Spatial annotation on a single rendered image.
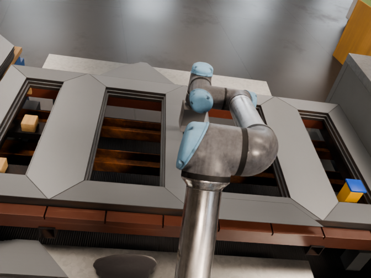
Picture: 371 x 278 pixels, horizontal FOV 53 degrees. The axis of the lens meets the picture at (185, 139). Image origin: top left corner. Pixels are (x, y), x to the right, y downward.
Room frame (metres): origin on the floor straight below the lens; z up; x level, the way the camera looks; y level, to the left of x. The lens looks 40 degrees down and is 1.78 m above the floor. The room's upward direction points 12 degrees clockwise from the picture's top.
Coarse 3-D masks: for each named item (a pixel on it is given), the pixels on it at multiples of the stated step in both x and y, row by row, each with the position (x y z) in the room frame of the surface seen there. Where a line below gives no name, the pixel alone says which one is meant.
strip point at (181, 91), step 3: (180, 87) 1.49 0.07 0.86; (183, 87) 1.49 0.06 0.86; (186, 87) 1.50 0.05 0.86; (174, 90) 1.45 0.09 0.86; (177, 90) 1.45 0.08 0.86; (180, 90) 1.46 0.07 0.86; (183, 90) 1.46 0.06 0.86; (186, 90) 1.47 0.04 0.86; (168, 93) 1.41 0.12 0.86; (171, 93) 1.42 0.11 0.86; (174, 93) 1.42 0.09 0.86; (177, 93) 1.43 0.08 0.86; (180, 93) 1.43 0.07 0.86; (183, 93) 1.44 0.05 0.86; (186, 93) 1.45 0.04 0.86
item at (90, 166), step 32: (128, 96) 1.37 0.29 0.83; (160, 96) 1.40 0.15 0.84; (0, 128) 0.98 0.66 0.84; (96, 128) 1.08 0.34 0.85; (32, 160) 0.86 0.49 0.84; (160, 160) 1.01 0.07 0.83; (352, 160) 1.23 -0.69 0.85; (224, 192) 0.89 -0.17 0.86; (288, 192) 0.96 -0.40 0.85; (352, 224) 0.88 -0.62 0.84
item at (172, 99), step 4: (168, 96) 1.39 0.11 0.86; (172, 96) 1.40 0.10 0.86; (176, 96) 1.41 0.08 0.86; (180, 96) 1.41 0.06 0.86; (184, 96) 1.42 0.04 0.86; (168, 100) 1.36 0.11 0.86; (172, 100) 1.36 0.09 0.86; (176, 100) 1.37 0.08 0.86; (180, 100) 1.38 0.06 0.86; (172, 104) 1.33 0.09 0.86; (176, 104) 1.34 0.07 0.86; (180, 104) 1.35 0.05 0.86
